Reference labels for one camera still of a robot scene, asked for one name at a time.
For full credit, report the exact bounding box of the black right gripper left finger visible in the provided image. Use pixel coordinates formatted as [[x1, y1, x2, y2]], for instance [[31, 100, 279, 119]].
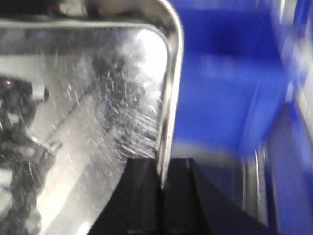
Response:
[[88, 158, 163, 235]]

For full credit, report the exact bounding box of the large blue crate behind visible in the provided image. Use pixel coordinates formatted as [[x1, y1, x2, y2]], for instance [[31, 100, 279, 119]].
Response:
[[173, 0, 289, 157]]

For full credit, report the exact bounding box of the silver metal tray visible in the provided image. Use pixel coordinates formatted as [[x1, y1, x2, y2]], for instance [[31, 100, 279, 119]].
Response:
[[0, 0, 183, 235]]

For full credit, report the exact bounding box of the blue crate upper right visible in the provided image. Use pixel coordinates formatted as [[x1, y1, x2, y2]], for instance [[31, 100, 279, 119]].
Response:
[[268, 0, 313, 235]]

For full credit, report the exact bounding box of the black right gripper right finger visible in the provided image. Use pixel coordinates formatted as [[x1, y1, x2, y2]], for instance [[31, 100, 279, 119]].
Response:
[[163, 158, 270, 235]]

